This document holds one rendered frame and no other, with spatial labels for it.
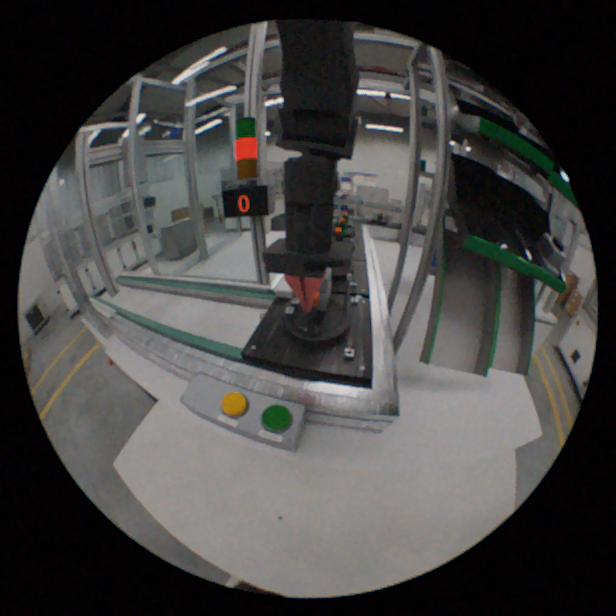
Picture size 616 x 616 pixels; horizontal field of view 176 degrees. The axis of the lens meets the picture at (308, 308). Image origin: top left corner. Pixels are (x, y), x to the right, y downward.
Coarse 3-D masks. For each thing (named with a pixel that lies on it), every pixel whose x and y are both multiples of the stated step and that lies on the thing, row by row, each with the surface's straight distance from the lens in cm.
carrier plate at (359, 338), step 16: (272, 304) 46; (288, 304) 45; (352, 304) 46; (368, 304) 47; (272, 320) 41; (352, 320) 41; (368, 320) 42; (256, 336) 38; (272, 336) 37; (288, 336) 37; (352, 336) 38; (368, 336) 39; (256, 352) 35; (272, 352) 35; (288, 352) 34; (304, 352) 34; (320, 352) 34; (336, 352) 34; (368, 352) 36; (304, 368) 32; (320, 368) 32; (336, 368) 32; (352, 368) 33; (368, 368) 33
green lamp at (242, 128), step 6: (240, 120) 49; (246, 120) 49; (252, 120) 49; (240, 126) 48; (246, 126) 48; (252, 126) 49; (240, 132) 48; (246, 132) 48; (252, 132) 48; (240, 138) 48
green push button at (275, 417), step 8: (272, 408) 29; (280, 408) 29; (264, 416) 28; (272, 416) 28; (280, 416) 28; (288, 416) 28; (264, 424) 28; (272, 424) 28; (280, 424) 28; (288, 424) 29
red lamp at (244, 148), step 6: (246, 138) 47; (252, 138) 48; (240, 144) 47; (246, 144) 47; (252, 144) 47; (240, 150) 47; (246, 150) 46; (252, 150) 47; (240, 156) 47; (246, 156) 46; (252, 156) 47
